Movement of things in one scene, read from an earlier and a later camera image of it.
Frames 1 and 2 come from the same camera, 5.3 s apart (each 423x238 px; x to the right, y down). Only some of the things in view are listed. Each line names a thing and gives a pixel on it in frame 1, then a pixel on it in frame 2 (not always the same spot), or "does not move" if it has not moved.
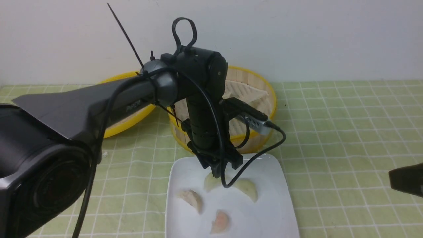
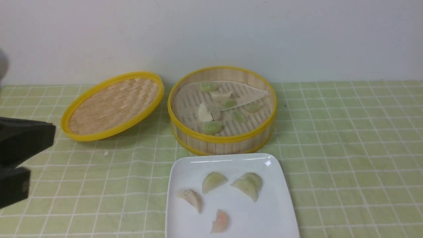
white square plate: (257, 205) does not move
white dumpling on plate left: (192, 198) does not move
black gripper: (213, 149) to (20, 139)
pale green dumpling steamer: (211, 182) does not move
